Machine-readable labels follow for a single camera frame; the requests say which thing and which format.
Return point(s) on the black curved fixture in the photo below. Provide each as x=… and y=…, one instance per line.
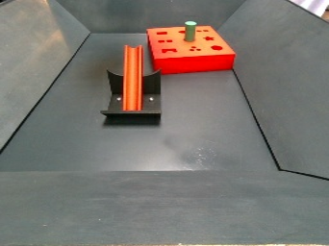
x=150, y=96

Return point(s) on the red arch bar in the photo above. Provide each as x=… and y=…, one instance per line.
x=133, y=78

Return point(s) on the green cylinder peg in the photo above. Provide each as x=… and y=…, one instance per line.
x=191, y=25

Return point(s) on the red shape-sorter block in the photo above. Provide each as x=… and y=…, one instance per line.
x=175, y=55

